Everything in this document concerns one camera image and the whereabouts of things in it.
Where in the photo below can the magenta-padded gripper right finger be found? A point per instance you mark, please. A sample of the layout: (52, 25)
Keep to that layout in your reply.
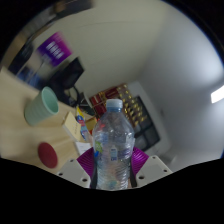
(153, 170)

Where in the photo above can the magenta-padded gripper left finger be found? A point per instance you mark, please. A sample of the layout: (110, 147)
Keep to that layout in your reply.
(71, 171)

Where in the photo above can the clear plastic water bottle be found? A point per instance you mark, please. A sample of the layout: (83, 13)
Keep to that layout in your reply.
(113, 150)

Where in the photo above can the white printed booklet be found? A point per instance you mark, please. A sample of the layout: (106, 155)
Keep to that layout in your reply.
(82, 147)

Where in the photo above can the flat round red coaster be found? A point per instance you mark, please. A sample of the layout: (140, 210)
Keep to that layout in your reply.
(47, 155)

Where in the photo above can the black framed glass door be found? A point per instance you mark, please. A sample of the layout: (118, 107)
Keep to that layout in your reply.
(146, 130)

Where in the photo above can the tan book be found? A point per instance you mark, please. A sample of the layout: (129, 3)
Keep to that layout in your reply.
(71, 126)

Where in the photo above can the yellow gift box red ribbon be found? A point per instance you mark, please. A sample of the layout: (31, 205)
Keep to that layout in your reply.
(90, 124)

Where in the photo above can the pale green ribbed cup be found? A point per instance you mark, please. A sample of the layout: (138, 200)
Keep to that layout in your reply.
(38, 108)

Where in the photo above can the wooden shelf unit with trophies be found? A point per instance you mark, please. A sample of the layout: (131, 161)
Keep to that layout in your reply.
(128, 100)

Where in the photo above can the black office chair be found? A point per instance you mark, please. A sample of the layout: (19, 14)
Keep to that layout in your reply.
(70, 75)

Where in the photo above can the ceiling tube light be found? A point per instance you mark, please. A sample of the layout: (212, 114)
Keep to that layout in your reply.
(218, 94)

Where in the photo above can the purple sign board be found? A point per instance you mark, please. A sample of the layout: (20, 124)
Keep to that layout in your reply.
(55, 48)

